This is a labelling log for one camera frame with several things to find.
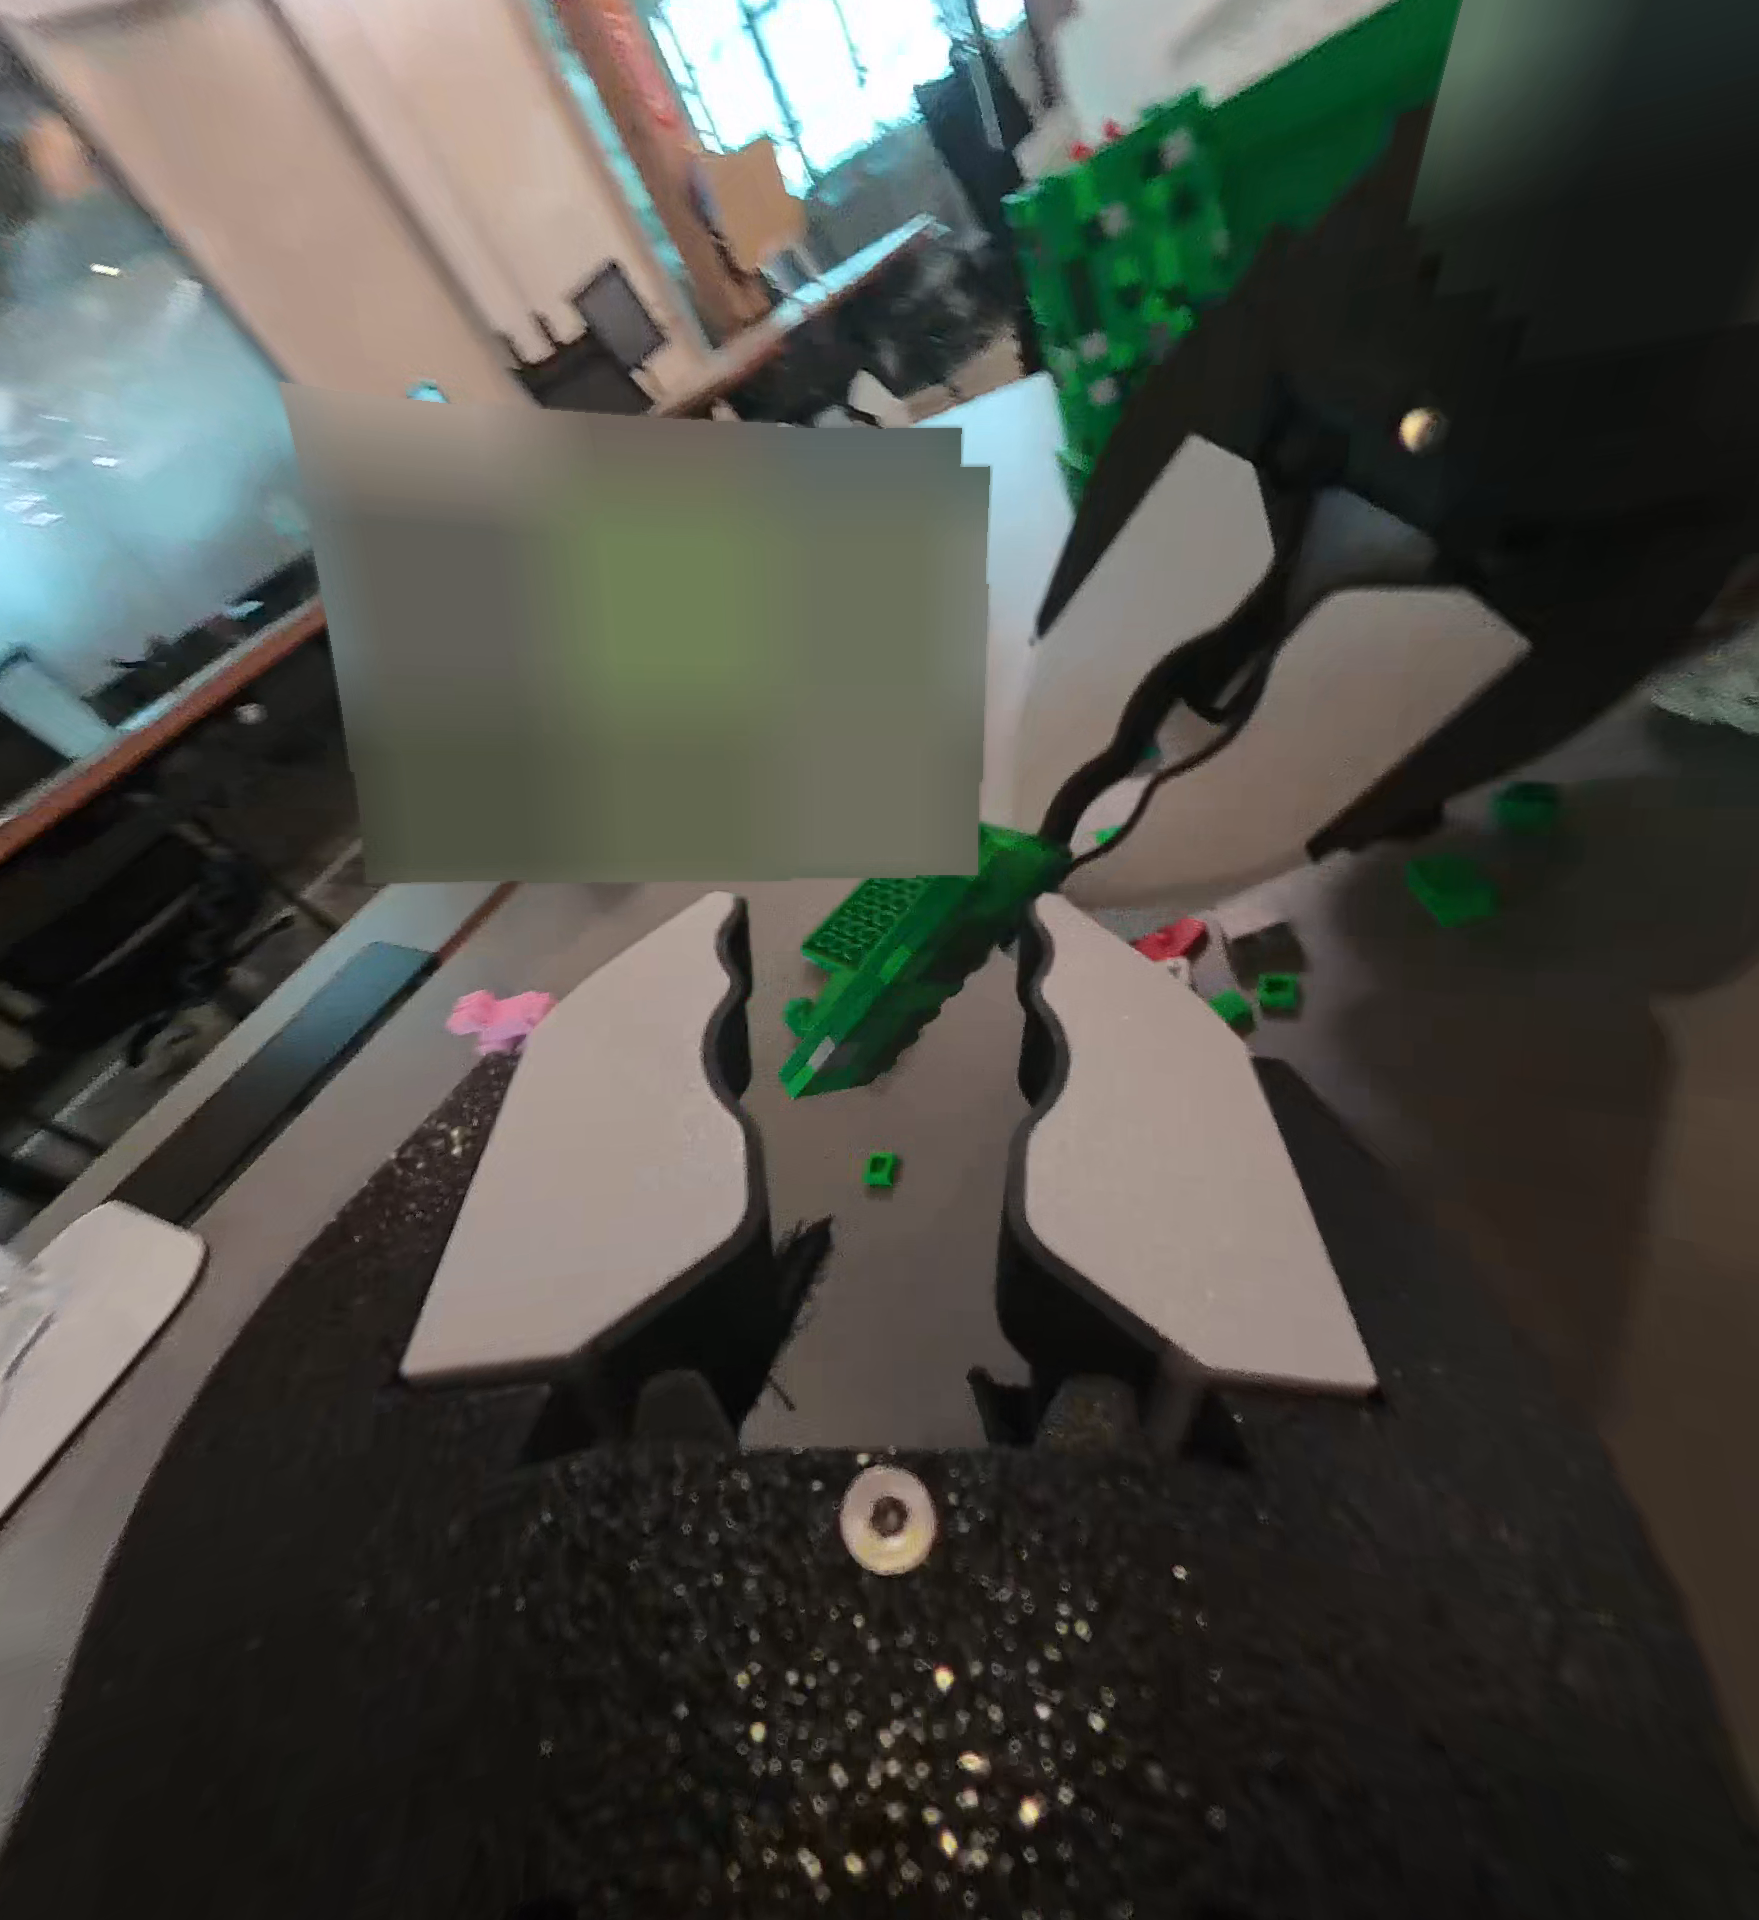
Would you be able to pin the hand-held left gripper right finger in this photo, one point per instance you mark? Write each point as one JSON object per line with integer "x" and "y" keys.
{"x": 1179, "y": 1201}

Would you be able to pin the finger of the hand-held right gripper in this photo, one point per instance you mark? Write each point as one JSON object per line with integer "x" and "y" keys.
{"x": 1179, "y": 569}
{"x": 1359, "y": 705}

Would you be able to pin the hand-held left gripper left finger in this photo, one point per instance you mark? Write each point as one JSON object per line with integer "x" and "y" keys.
{"x": 610, "y": 1171}

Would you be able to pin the pile of lego bricks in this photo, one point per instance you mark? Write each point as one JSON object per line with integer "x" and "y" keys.
{"x": 1449, "y": 887}

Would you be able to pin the green lego plate build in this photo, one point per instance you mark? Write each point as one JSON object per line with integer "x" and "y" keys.
{"x": 893, "y": 961}

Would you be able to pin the pink lego pig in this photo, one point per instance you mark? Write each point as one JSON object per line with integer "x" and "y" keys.
{"x": 496, "y": 1021}

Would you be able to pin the small green lego brick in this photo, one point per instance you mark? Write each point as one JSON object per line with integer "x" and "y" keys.
{"x": 879, "y": 1171}

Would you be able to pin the green lego creeper figure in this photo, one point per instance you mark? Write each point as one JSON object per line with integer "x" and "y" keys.
{"x": 1119, "y": 270}

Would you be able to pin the light office desk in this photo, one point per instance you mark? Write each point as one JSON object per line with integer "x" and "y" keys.
{"x": 802, "y": 307}

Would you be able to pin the large green box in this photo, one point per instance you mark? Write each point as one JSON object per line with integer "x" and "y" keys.
{"x": 1313, "y": 105}

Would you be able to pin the white flat pad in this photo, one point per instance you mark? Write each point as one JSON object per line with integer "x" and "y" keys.
{"x": 98, "y": 1289}

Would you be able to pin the black monitor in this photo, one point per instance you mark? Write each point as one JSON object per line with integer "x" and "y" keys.
{"x": 619, "y": 319}

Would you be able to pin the wooden-edged desk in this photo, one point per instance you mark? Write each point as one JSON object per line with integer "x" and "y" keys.
{"x": 69, "y": 786}

